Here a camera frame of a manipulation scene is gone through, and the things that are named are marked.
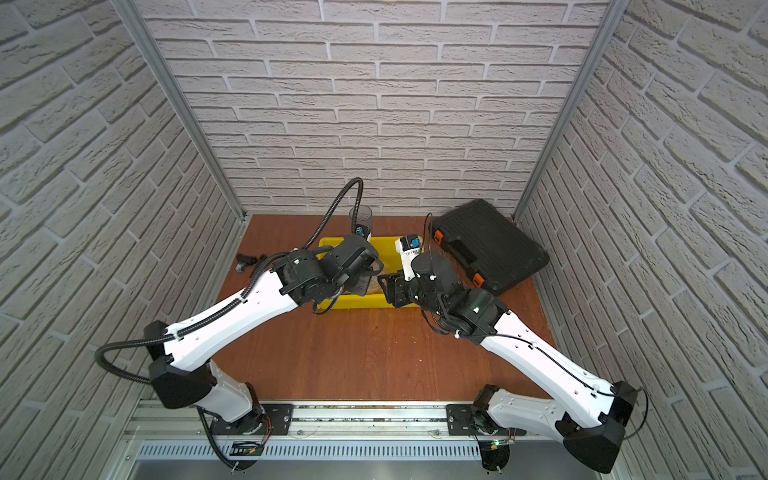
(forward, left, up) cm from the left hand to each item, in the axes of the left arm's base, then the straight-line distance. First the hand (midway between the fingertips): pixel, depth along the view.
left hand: (366, 267), depth 71 cm
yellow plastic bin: (-10, -2, +2) cm, 10 cm away
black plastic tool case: (+22, -41, -19) cm, 51 cm away
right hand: (-4, -5, +2) cm, 7 cm away
